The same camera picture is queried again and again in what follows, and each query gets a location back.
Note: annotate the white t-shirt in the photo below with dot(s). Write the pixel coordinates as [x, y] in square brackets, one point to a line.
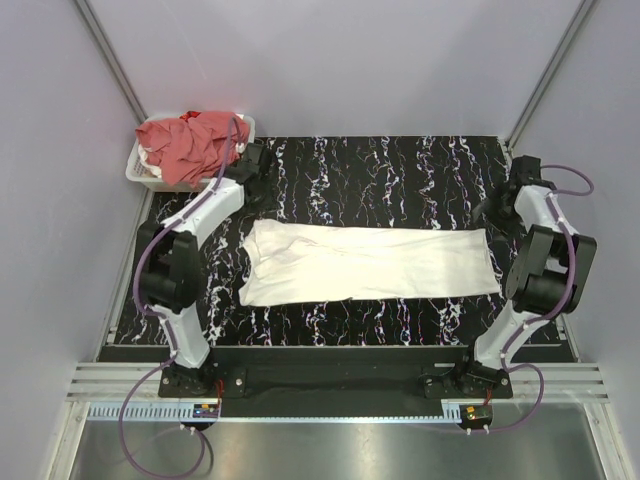
[297, 263]

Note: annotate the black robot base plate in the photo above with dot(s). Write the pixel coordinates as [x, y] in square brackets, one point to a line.
[438, 372]

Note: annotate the aluminium frame post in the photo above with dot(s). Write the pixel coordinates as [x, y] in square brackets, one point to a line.
[569, 37]
[107, 52]

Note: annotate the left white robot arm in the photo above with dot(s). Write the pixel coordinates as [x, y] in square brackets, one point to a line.
[167, 273]

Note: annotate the left aluminium frame post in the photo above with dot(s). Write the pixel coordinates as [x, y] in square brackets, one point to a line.
[107, 52]

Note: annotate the black marbled table mat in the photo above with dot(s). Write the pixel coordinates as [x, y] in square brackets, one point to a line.
[428, 182]

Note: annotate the right aluminium frame post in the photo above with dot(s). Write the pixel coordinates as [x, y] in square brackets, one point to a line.
[569, 37]

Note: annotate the white garment in basket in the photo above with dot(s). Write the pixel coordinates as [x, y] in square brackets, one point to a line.
[143, 158]

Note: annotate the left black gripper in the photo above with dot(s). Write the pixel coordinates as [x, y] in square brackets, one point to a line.
[266, 178]

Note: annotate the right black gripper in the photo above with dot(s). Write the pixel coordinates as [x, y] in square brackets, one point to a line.
[515, 224]

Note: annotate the grey slotted cable duct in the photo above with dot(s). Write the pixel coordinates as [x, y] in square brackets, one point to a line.
[424, 412]

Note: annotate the pink crumpled t-shirt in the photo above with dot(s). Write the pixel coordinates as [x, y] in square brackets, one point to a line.
[195, 145]

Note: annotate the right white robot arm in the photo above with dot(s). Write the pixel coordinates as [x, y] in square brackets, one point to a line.
[546, 279]

